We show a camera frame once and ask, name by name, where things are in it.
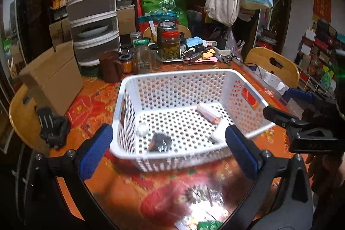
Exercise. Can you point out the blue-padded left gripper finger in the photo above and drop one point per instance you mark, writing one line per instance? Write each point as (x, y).
(46, 207)

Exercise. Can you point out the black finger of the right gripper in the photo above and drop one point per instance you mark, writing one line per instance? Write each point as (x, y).
(279, 117)

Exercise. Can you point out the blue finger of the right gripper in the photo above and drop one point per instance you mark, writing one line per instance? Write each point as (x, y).
(297, 94)

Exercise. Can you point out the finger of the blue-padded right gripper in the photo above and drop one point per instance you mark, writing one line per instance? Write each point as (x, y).
(292, 206)

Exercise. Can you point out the pink soft roll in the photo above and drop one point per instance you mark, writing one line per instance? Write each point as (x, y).
(209, 113)

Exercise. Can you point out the black mesh scrubber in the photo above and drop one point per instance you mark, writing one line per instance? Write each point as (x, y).
(160, 143)

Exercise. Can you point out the green foil packet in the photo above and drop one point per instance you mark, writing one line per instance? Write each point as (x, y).
(209, 225)

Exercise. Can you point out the white cartoon wipes packet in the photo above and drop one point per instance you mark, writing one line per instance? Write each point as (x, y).
(211, 219)

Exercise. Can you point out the white crumpled soft ball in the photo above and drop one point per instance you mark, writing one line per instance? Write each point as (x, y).
(142, 130)

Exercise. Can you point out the right yellow wooden chair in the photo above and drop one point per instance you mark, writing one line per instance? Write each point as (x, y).
(276, 64)

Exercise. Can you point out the yellow wooden chair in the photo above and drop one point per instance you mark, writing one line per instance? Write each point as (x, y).
(25, 121)
(276, 64)

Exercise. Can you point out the shelf with boxes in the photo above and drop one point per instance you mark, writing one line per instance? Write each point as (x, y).
(316, 60)

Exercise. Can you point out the black phone clamp stand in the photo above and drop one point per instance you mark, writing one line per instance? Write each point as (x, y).
(54, 129)

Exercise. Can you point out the left yellow wooden chair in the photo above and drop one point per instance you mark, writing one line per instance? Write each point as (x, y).
(25, 121)

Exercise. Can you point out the brown cardboard box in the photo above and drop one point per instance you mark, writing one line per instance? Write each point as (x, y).
(53, 79)

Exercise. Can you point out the white perforated plastic basket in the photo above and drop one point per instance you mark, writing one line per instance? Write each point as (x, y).
(167, 103)

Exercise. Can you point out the red-lid pickle jar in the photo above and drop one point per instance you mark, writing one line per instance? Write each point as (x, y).
(170, 44)

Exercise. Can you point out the brown ceramic mug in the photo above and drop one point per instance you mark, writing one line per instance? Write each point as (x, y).
(111, 67)

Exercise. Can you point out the green shopping bag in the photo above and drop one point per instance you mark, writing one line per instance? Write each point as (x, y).
(179, 7)

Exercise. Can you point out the small orange sauce jar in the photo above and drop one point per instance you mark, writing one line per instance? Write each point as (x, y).
(127, 63)

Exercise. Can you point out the green-lid glass jar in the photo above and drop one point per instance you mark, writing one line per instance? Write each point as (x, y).
(142, 55)

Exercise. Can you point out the grey tiered food cover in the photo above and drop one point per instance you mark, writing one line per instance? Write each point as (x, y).
(94, 29)

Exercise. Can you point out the red wall banner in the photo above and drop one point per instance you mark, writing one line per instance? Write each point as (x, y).
(322, 9)

